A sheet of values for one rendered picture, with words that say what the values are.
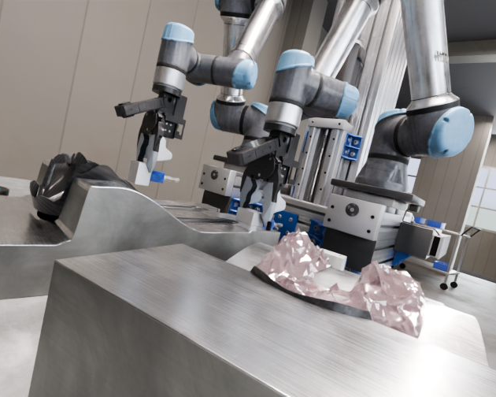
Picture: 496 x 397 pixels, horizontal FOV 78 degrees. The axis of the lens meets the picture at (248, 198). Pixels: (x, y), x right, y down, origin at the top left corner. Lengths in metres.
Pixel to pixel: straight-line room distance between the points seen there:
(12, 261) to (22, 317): 0.06
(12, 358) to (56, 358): 0.11
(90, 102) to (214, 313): 2.26
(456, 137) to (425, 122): 0.08
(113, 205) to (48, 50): 1.96
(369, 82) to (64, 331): 1.18
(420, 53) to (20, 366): 0.88
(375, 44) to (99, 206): 1.12
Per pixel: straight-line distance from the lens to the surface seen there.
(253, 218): 0.62
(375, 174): 0.94
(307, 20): 3.89
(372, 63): 1.28
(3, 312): 0.40
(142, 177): 0.79
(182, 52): 0.83
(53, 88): 2.31
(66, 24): 2.39
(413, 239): 1.05
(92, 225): 0.41
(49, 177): 0.57
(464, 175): 7.26
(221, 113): 1.23
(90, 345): 0.20
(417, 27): 0.89
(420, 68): 0.88
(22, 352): 0.34
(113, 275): 0.20
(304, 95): 0.67
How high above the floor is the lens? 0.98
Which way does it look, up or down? 4 degrees down
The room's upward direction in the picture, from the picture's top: 13 degrees clockwise
